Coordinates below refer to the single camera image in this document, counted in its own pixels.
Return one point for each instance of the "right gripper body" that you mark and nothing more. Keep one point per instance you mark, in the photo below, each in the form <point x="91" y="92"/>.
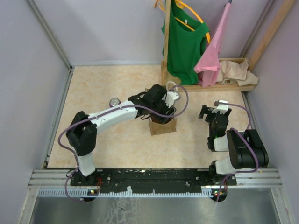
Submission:
<point x="211" y="129"/>

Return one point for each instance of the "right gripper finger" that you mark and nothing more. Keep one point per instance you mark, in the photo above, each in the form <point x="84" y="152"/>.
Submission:
<point x="204" y="110"/>
<point x="210" y="116"/>

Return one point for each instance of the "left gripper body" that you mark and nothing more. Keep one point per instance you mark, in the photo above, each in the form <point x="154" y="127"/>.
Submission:
<point x="161" y="108"/>

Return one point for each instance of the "brown canvas bag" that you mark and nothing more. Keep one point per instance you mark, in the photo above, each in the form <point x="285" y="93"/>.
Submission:
<point x="157" y="129"/>

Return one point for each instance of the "purple soda can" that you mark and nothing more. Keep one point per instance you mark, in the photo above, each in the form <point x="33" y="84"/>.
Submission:
<point x="114" y="102"/>

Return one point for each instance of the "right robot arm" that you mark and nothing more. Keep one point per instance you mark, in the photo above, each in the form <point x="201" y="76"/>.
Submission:
<point x="246" y="151"/>

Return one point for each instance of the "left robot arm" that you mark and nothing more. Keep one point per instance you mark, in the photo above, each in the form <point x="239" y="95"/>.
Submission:
<point x="85" y="127"/>

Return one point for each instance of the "wooden clothes rack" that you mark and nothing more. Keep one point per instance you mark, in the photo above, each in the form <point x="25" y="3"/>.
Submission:
<point x="167" y="77"/>

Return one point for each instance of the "pink t-shirt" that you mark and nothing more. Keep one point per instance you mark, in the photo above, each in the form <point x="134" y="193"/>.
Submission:
<point x="208" y="66"/>

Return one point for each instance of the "beige cloth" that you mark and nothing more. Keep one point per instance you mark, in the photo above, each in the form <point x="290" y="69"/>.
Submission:
<point x="236" y="73"/>

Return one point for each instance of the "green t-shirt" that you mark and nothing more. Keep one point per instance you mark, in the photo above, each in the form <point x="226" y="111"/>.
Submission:
<point x="187" y="43"/>

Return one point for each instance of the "wooden pole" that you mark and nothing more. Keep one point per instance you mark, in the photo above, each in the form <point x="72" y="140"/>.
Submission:
<point x="268" y="23"/>

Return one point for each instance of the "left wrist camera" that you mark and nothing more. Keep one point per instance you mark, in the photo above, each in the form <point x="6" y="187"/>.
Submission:
<point x="170" y="98"/>

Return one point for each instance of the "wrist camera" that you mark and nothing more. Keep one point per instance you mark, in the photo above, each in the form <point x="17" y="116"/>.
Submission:
<point x="170" y="98"/>
<point x="221" y="106"/>

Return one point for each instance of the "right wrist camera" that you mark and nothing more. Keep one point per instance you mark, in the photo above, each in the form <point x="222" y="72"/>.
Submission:
<point x="221" y="106"/>

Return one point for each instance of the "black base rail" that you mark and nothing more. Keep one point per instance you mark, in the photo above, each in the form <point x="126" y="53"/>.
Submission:
<point x="144" y="181"/>

